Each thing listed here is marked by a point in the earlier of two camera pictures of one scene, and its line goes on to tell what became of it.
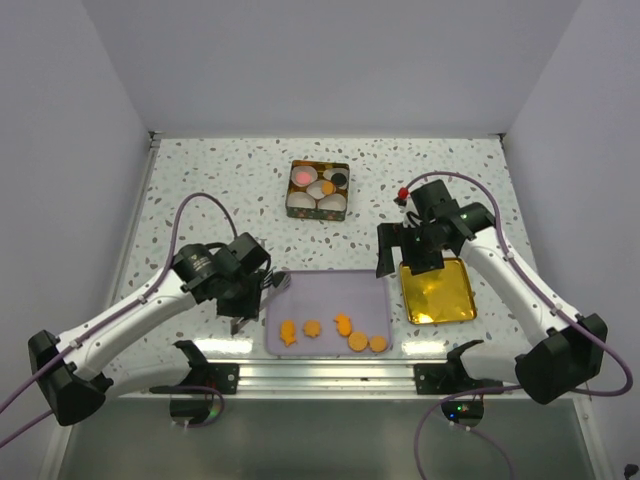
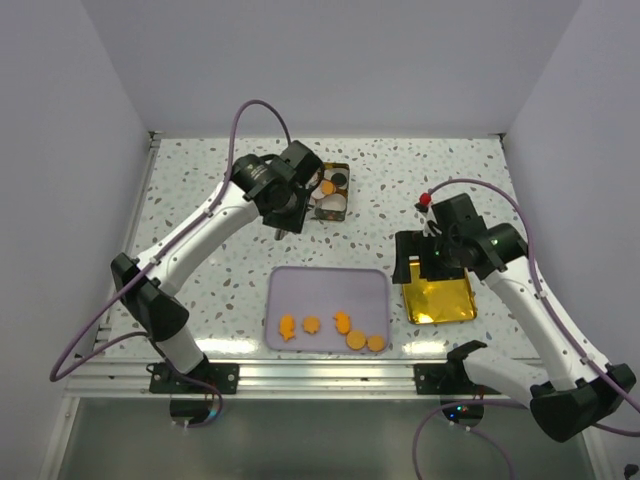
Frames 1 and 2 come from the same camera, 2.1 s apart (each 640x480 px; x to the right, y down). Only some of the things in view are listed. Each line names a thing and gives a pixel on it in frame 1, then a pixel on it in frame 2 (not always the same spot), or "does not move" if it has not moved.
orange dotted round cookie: [357, 342] does not move
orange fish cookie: [343, 324] does not move
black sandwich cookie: [339, 179] does not move
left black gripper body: [243, 298] to [291, 216]
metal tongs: [272, 280] to [280, 234]
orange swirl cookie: [328, 188] does not move
